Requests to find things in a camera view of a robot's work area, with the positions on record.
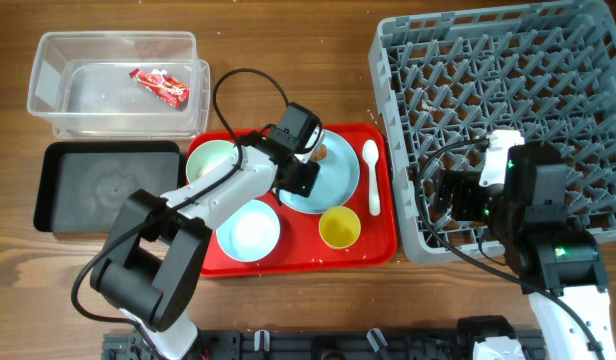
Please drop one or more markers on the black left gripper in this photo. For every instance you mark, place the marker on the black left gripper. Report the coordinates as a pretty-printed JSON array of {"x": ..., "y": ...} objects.
[{"x": 304, "y": 187}]

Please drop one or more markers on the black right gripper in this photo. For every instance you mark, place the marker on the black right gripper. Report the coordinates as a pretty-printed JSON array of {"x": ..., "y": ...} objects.
[{"x": 465, "y": 184}]

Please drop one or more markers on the light blue plate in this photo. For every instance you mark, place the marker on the light blue plate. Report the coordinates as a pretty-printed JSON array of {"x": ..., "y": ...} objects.
[{"x": 336, "y": 182}]

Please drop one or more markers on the yellow cup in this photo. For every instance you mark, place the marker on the yellow cup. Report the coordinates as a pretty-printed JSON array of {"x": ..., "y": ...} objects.
[{"x": 339, "y": 227}]

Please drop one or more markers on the small light blue bowl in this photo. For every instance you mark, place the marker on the small light blue bowl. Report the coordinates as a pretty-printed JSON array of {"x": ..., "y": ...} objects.
[{"x": 251, "y": 233}]

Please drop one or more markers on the white plastic spoon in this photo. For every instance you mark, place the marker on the white plastic spoon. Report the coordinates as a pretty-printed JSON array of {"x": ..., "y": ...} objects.
[{"x": 370, "y": 154}]

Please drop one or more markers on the green bowl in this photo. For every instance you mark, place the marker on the green bowl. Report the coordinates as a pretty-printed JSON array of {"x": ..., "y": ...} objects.
[{"x": 206, "y": 157}]

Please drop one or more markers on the red snack wrapper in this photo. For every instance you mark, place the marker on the red snack wrapper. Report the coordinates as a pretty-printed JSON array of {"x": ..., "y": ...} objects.
[{"x": 166, "y": 87}]

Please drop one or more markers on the orange carrot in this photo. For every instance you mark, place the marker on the orange carrot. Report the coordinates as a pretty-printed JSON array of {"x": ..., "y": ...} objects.
[{"x": 319, "y": 154}]

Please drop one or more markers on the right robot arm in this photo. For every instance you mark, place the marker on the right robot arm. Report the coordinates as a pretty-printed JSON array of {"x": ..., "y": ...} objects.
[{"x": 559, "y": 268}]

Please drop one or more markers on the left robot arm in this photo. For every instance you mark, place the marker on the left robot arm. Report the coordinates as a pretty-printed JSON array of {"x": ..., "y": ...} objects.
[{"x": 151, "y": 261}]

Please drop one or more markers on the grey plastic dishwasher rack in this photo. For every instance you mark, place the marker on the grey plastic dishwasher rack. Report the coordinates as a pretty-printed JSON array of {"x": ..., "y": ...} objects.
[{"x": 546, "y": 70}]

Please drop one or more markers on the black waste tray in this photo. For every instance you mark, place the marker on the black waste tray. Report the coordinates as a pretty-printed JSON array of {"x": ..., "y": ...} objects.
[{"x": 84, "y": 184}]

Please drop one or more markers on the clear plastic waste bin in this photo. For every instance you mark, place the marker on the clear plastic waste bin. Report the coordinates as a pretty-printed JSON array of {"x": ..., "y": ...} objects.
[{"x": 81, "y": 84}]

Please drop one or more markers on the red plastic tray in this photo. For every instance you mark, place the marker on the red plastic tray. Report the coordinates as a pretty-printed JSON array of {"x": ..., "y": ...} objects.
[{"x": 300, "y": 246}]

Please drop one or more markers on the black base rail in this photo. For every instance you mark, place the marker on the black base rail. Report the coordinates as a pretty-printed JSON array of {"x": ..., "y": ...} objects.
[{"x": 477, "y": 337}]

